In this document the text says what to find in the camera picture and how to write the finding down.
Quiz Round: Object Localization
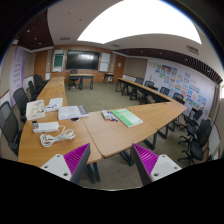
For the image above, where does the large black wall screen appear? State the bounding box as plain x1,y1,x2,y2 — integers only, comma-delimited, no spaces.
66,50,100,70

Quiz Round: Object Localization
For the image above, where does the purple wall banner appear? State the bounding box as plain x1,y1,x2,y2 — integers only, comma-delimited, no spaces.
9,47,26,106

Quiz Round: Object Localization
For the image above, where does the grey charger plug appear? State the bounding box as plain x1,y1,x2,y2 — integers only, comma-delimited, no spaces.
32,121,39,129

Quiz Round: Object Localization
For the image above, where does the centre wooden table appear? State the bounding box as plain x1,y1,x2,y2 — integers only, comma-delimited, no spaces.
84,111,157,158

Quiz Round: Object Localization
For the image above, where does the green whiteboard left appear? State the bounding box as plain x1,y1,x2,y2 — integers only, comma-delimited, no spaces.
52,49,64,72

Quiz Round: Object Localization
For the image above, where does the white book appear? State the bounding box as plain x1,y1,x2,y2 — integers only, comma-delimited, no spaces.
58,106,89,120

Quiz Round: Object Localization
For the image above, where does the white paper sheet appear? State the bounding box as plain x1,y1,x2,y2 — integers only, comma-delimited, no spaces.
48,97,63,107

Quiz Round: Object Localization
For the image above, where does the small white eraser box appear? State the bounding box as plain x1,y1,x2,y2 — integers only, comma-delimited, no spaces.
101,110,111,120

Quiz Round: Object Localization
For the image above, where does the right wooden table row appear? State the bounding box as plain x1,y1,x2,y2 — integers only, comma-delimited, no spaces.
117,78,186,139

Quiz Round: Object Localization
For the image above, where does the bright ceiling light panel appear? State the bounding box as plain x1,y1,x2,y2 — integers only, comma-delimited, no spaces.
78,0,201,44

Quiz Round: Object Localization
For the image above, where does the colourful wall poster board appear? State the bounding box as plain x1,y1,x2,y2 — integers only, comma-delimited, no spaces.
150,63,207,113

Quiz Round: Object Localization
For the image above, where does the left wooden table row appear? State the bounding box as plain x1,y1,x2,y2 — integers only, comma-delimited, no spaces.
17,76,103,184

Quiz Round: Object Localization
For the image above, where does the black office chair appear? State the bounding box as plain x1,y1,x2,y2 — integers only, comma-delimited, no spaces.
181,109,203,130
13,88,29,123
0,101,22,155
184,119,212,164

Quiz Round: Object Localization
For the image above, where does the black office chair right far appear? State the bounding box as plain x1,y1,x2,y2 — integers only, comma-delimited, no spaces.
181,109,203,130

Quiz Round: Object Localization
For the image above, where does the wooden table row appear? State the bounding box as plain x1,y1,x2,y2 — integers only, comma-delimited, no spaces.
117,78,186,139
17,76,103,184

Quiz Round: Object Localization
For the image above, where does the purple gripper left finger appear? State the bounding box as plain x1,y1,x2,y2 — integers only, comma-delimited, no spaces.
41,144,90,184

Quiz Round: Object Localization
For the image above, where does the front wooden desk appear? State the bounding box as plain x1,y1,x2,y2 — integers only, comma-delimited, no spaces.
69,74,94,90

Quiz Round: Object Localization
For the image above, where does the white power strip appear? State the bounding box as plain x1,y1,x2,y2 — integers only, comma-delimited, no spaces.
33,122,59,133

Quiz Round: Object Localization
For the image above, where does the white coiled cable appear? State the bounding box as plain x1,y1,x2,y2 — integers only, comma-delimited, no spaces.
39,125,76,148

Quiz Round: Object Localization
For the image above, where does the black office chair near left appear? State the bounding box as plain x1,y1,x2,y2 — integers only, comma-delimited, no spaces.
0,101,22,155

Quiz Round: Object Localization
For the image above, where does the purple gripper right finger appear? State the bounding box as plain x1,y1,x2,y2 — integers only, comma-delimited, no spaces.
131,144,181,185

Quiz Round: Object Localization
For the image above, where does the wooden door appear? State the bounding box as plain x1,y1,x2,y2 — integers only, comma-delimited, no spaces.
113,55,126,82

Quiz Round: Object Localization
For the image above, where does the black office chair right near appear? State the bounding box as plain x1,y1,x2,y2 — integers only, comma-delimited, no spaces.
184,119,212,164

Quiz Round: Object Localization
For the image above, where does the blue marker pen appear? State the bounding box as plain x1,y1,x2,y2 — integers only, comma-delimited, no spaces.
107,111,118,122

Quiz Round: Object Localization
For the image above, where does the white whiteboard right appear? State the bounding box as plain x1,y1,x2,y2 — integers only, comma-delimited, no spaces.
99,53,111,72

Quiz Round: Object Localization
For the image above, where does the green booklet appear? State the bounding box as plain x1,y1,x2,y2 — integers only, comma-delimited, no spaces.
112,109,142,127

